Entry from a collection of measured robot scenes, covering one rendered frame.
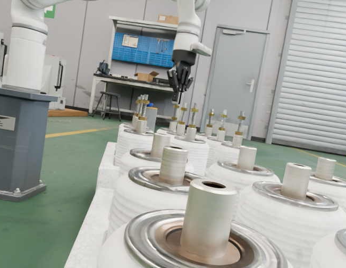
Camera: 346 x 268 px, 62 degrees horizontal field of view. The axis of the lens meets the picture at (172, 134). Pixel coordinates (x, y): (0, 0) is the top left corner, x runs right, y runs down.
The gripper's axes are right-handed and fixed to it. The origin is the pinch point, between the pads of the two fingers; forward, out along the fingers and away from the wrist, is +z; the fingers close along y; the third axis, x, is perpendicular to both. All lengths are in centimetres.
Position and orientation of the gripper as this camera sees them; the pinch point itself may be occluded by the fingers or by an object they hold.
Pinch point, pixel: (177, 97)
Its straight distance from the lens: 90.5
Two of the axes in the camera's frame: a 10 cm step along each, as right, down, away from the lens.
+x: 8.2, 1.8, -5.4
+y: -5.4, -0.2, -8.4
